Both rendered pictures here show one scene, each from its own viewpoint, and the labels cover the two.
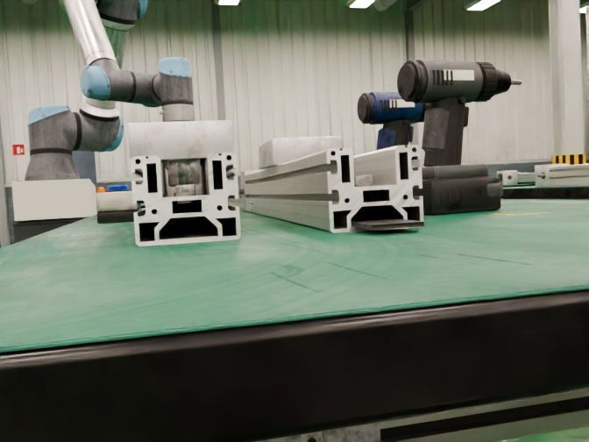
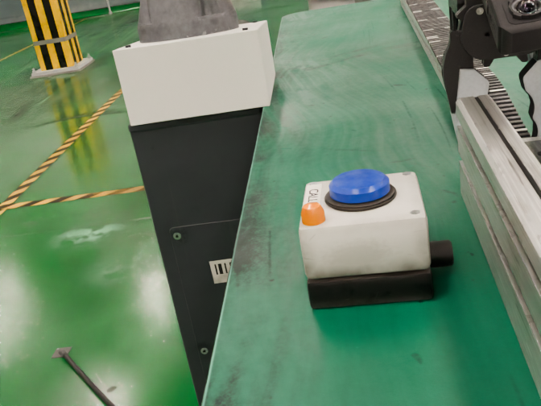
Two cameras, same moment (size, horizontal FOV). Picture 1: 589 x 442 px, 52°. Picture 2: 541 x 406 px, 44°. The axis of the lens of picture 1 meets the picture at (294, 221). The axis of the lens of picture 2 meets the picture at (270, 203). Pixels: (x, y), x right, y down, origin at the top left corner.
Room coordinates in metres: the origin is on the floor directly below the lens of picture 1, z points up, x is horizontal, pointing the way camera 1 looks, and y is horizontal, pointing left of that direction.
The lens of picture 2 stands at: (0.81, 0.27, 1.02)
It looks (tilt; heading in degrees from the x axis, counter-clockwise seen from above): 23 degrees down; 20
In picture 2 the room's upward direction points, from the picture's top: 10 degrees counter-clockwise
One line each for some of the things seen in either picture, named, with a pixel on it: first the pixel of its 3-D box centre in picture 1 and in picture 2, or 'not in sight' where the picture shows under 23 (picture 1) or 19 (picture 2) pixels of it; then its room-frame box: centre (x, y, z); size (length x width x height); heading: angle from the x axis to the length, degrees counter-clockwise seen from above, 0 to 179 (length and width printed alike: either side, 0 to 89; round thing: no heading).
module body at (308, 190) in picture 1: (300, 191); not in sight; (1.01, -0.01, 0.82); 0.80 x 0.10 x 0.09; 10
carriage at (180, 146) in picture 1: (182, 157); not in sight; (0.72, 0.13, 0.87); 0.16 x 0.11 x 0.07; 10
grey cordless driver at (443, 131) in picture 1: (466, 136); not in sight; (0.89, -0.26, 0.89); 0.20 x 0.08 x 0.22; 109
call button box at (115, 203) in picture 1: (124, 205); (377, 234); (1.22, 0.35, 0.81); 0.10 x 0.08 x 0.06; 100
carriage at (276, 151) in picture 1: (298, 161); not in sight; (1.01, -0.01, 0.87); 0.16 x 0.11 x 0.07; 10
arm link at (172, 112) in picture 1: (177, 116); not in sight; (1.44, 0.27, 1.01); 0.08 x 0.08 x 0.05
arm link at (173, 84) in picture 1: (175, 82); not in sight; (1.44, 0.26, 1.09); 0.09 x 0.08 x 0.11; 38
